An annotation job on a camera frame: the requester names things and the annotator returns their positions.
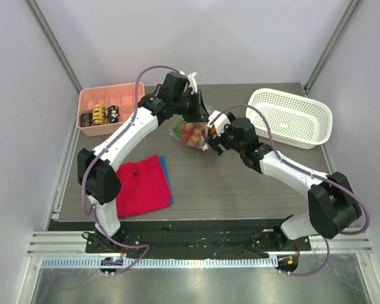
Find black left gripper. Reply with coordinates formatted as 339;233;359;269
174;90;210;124

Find clear zip top bag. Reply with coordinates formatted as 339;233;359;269
169;116;209;151

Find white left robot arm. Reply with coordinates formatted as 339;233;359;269
77;71;208;253

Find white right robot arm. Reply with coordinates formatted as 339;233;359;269
206;111;362;250

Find green fake lettuce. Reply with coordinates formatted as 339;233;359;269
171;116;186;139

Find red yellow lychee bunch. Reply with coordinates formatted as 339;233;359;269
180;122;206;149

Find blue folded cloth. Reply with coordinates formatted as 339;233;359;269
158;156;174;206

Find red folded cloth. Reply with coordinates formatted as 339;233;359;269
116;155;172;219

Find black white patterned item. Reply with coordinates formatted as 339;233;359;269
106;105;120;124

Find white perforated plastic basket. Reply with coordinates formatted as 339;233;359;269
246;88;333;149

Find pink compartment tray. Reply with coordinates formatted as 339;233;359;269
76;83;144;137

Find yellow spiral item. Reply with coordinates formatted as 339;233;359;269
92;104;107;125

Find dark brown round item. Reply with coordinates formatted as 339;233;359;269
80;113;92;128

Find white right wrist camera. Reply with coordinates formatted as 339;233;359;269
207;110;231;136

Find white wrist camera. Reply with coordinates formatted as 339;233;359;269
178;72;198;94
207;110;231;136

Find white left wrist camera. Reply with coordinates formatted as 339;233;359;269
178;72;198;94

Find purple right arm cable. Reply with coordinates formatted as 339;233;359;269
220;104;371;277

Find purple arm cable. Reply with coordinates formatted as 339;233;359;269
220;104;371;277
82;65;184;275

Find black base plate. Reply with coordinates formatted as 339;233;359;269
82;219;311;260

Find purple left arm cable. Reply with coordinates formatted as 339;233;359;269
82;65;184;275

